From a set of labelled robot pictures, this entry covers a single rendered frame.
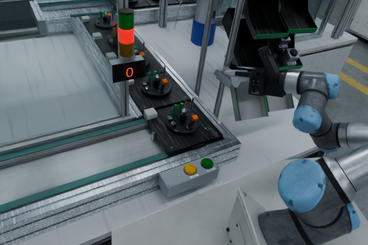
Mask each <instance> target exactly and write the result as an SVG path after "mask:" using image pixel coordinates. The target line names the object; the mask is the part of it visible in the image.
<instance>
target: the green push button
mask: <svg viewBox="0 0 368 245"><path fill-rule="evenodd" d="M212 164H213V162H212V160H211V159H209V158H204V159H203V160H202V166H203V167H205V168H210V167H211V166H212Z"/></svg>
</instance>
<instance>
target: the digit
mask: <svg viewBox="0 0 368 245"><path fill-rule="evenodd" d="M131 78H136V63H133V64H129V65H123V80H126V79H131Z"/></svg>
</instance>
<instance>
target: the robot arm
mask: <svg viewBox="0 0 368 245"><path fill-rule="evenodd" d="M258 53H259V56H260V58H261V60H262V62H263V65H264V67H265V68H262V67H238V70H235V69H228V70H226V71H224V72H223V73H224V74H228V75H230V76H231V81H232V85H233V86H234V87H235V88H237V87H238V86H239V85H240V83H241V82H242V83H244V84H245V83H246V82H247V81H248V80H249V78H250V82H249V95H257V96H264V95H268V96H275V97H284V96H285V95H286V93H289V94H297V95H301V97H300V100H299V102H298V105H297V108H296V109H295V112H294V118H293V120H292V123H293V126H294V127H295V128H296V129H298V130H299V131H301V132H304V133H308V134H309V135H310V136H311V138H312V140H313V142H314V144H315V145H316V146H317V147H318V148H319V149H320V150H321V151H323V152H325V153H332V152H334V151H337V150H339V148H340V147H341V148H355V149H353V150H351V151H349V152H347V153H345V154H343V155H341V156H339V157H337V158H334V159H332V158H329V157H325V156H323V157H321V158H319V159H317V160H315V161H313V160H310V159H307V160H306V159H297V160H294V161H292V162H290V163H289V164H288V165H286V166H285V167H284V169H283V170H282V172H281V173H280V177H279V179H278V191H279V195H280V197H281V198H282V200H283V201H284V203H285V204H286V206H287V207H288V208H286V209H279V210H274V211H266V212H263V213H261V214H259V216H258V221H259V225H260V228H261V231H262V234H263V236H264V238H265V240H266V242H267V244H268V245H322V244H324V243H327V242H329V241H332V240H334V239H336V238H338V237H341V236H343V235H345V234H349V233H351V232H352V231H353V230H355V229H357V228H359V226H360V219H359V216H358V214H357V212H356V210H355V209H354V206H353V205H352V202H353V199H354V195H355V193H356V192H358V191H360V190H363V189H365V188H367V187H368V122H334V123H332V121H331V120H330V118H329V116H328V115H327V113H326V111H325V107H326V104H327V101H328V99H336V98H337V96H338V93H339V90H340V83H341V79H340V76H339V75H337V74H331V73H326V72H324V73H321V72H309V71H297V70H282V72H281V74H280V72H279V70H278V67H277V64H276V62H275V60H274V58H273V55H272V52H271V50H270V48H269V46H263V47H261V48H259V49H258ZM256 91H258V92H259V95H258V94H252V92H256Z"/></svg>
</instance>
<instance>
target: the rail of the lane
mask: <svg viewBox="0 0 368 245"><path fill-rule="evenodd" d="M205 145H206V144H205V143H202V144H199V145H195V146H193V147H191V151H188V152H186V153H183V154H180V155H176V156H173V157H170V158H168V159H165V160H162V161H158V162H155V163H153V164H150V165H147V166H144V167H141V168H138V169H135V170H132V171H129V172H126V173H123V174H120V175H117V176H114V177H111V178H108V179H105V180H102V181H99V182H96V183H93V184H90V185H87V186H84V187H81V188H78V189H75V190H72V191H69V192H66V193H64V194H61V195H58V196H54V197H51V198H49V199H46V200H43V201H39V202H36V203H33V204H31V205H28V206H25V207H21V208H18V209H15V210H13V211H10V212H6V213H3V214H1V215H0V245H15V244H17V243H20V242H23V241H25V240H28V239H31V238H33V237H36V236H38V235H41V234H44V233H46V232H49V231H51V230H54V229H57V228H60V227H62V226H65V225H67V224H70V223H73V222H75V221H78V220H81V219H83V218H86V217H89V216H91V215H93V214H96V213H99V212H102V211H105V210H107V209H109V208H112V207H115V206H117V205H121V204H123V203H125V202H128V201H131V200H133V199H136V198H138V197H141V196H144V195H147V194H149V193H152V192H154V191H157V190H160V189H161V188H160V186H159V184H158V179H159V173H161V172H163V171H166V170H169V169H171V168H174V167H177V166H180V165H183V164H186V163H188V162H191V161H194V160H197V159H200V158H203V157H205V156H208V155H210V156H211V157H212V159H213V160H214V161H215V162H216V164H217V165H218V167H220V166H223V165H226V164H228V163H231V162H233V161H235V160H236V159H237V156H238V153H239V149H240V146H241V143H240V141H239V140H238V139H237V138H236V137H235V136H233V137H230V138H227V139H224V140H221V141H218V142H216V143H213V144H209V145H206V146H205Z"/></svg>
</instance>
